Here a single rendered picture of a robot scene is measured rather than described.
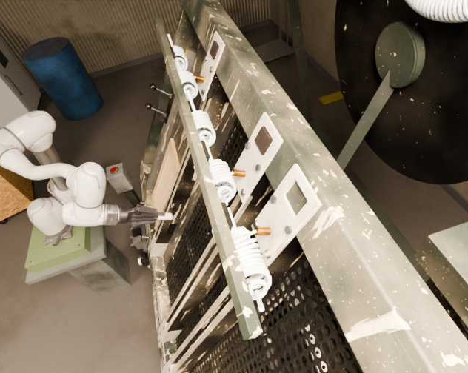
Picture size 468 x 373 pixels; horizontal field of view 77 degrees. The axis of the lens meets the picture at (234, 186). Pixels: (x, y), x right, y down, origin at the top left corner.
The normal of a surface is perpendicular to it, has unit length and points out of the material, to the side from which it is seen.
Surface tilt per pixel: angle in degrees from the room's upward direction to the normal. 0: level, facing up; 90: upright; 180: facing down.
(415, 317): 32
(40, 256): 4
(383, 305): 58
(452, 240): 0
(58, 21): 90
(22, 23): 90
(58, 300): 0
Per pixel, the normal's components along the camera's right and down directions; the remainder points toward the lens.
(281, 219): -0.88, -0.07
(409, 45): -0.95, 0.30
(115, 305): -0.15, -0.62
